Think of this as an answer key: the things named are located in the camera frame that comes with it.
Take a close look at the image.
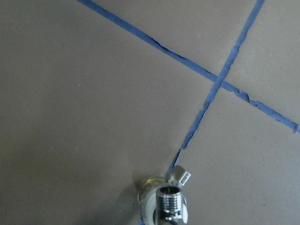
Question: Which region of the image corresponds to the white PPR valve fitting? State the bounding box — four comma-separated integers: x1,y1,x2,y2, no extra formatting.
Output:
137,165,191,225

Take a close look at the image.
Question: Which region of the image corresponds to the small metal valve handle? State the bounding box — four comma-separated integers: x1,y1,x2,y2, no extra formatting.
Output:
155,186,188,225

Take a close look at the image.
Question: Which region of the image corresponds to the brown paper table cover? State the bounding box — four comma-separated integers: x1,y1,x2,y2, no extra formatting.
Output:
0,0,300,225

